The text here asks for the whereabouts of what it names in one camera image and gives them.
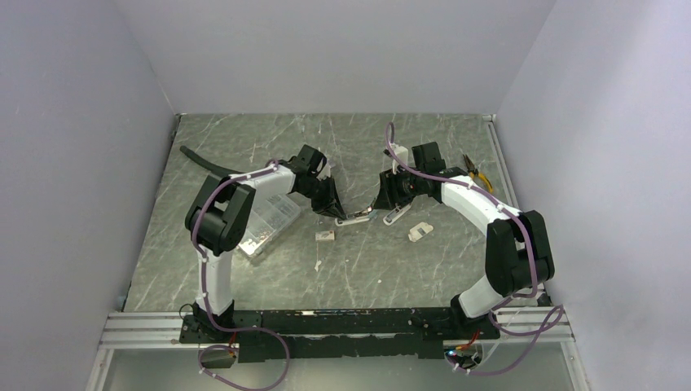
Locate black corrugated hose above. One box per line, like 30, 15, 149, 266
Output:
178, 145, 244, 177

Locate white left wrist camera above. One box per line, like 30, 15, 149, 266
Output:
317, 157, 333, 180

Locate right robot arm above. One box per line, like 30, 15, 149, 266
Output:
372, 142, 555, 338

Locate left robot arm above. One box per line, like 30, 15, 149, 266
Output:
184, 145, 346, 342

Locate clear plastic screw organizer box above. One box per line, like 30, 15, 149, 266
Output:
238, 195, 301, 258

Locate yellow handled pliers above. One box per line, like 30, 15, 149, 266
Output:
463, 154, 494, 194

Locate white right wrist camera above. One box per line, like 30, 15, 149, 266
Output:
385, 143, 409, 174

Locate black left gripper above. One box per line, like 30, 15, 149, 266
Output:
299, 176, 347, 222

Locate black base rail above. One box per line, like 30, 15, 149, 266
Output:
181, 306, 500, 363

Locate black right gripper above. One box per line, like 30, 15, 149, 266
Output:
374, 165, 425, 210

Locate white staple box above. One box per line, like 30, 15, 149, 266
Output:
315, 230, 336, 242

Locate aluminium frame profile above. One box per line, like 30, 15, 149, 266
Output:
98, 307, 576, 349

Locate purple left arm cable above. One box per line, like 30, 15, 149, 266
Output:
190, 159, 293, 391

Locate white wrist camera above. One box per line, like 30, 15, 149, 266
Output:
317, 157, 333, 180
385, 143, 409, 174

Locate white staple box tray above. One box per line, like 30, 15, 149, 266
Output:
408, 222, 434, 243

